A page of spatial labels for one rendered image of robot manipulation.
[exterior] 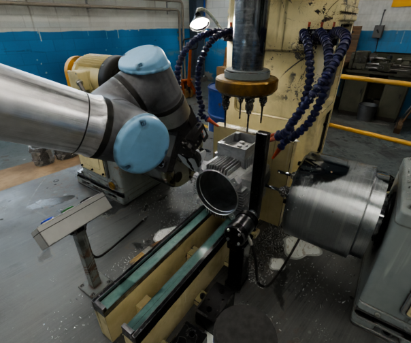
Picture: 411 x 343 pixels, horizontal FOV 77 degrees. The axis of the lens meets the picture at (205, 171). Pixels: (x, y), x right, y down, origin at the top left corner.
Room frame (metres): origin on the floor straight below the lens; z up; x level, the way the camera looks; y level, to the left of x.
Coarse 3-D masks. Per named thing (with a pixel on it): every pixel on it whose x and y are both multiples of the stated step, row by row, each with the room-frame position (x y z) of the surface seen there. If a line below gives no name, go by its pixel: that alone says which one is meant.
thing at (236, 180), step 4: (204, 164) 0.71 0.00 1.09; (204, 168) 0.70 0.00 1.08; (200, 172) 0.70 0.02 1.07; (236, 176) 0.63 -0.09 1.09; (232, 180) 0.63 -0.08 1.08; (236, 180) 0.62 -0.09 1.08; (240, 180) 0.63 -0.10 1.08; (236, 184) 0.62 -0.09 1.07; (196, 200) 0.71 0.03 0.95; (200, 204) 0.70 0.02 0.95; (236, 212) 0.63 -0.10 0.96; (232, 216) 0.63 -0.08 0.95
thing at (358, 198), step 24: (312, 168) 0.57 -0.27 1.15; (336, 168) 0.56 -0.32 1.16; (360, 168) 0.55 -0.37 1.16; (288, 192) 0.58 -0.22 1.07; (312, 192) 0.52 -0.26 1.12; (336, 192) 0.50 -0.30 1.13; (360, 192) 0.49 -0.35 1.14; (384, 192) 0.48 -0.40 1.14; (288, 216) 0.52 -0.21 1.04; (312, 216) 0.49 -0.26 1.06; (336, 216) 0.47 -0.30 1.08; (360, 216) 0.45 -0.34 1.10; (312, 240) 0.49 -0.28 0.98; (336, 240) 0.45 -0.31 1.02; (360, 240) 0.44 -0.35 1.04
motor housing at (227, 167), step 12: (216, 156) 0.82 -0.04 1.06; (228, 156) 0.73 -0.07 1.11; (216, 168) 0.66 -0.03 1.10; (228, 168) 0.66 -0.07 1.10; (240, 168) 0.70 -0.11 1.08; (192, 180) 0.72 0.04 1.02; (204, 180) 0.74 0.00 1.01; (216, 180) 0.79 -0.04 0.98; (228, 180) 0.82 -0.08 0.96; (204, 192) 0.72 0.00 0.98; (216, 192) 0.75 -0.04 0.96; (228, 192) 0.77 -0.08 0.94; (240, 192) 0.61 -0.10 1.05; (204, 204) 0.69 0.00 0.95; (216, 204) 0.70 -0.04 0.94; (228, 204) 0.70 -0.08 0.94; (240, 204) 0.61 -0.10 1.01
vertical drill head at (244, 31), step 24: (240, 0) 0.75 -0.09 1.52; (264, 0) 0.75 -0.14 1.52; (240, 24) 0.75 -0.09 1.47; (264, 24) 0.75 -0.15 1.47; (240, 48) 0.75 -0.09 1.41; (264, 48) 0.76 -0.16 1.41; (240, 72) 0.73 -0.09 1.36; (264, 72) 0.74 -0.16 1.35; (240, 96) 0.70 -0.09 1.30; (264, 96) 0.71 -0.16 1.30
